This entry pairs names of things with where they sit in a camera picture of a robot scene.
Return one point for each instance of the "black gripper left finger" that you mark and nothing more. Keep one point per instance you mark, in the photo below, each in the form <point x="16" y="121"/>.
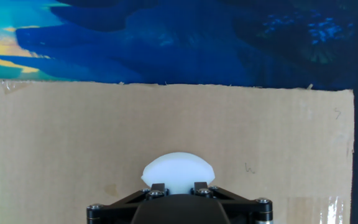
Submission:
<point x="117" y="211"/>

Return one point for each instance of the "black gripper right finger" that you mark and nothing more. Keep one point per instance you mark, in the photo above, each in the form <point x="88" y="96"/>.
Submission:
<point x="247" y="211"/>

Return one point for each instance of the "white rectangular sponge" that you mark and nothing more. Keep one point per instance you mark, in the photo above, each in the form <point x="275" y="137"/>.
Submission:
<point x="177" y="171"/>

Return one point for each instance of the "brown cardboard sheet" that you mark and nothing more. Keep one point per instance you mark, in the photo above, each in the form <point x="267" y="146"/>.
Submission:
<point x="135" y="124"/>

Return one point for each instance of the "printed landscape cloth mat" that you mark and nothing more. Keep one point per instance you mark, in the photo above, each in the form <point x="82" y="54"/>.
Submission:
<point x="166" y="46"/>

